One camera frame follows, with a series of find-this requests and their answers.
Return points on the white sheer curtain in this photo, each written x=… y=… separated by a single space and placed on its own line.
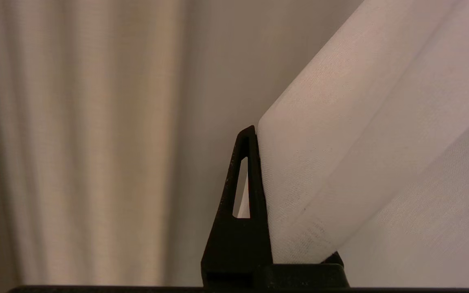
x=324 y=162

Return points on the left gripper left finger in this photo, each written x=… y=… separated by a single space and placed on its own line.
x=236 y=248

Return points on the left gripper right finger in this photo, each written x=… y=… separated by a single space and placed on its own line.
x=307 y=276

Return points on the beige pleated curtain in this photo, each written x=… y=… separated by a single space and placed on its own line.
x=79 y=142

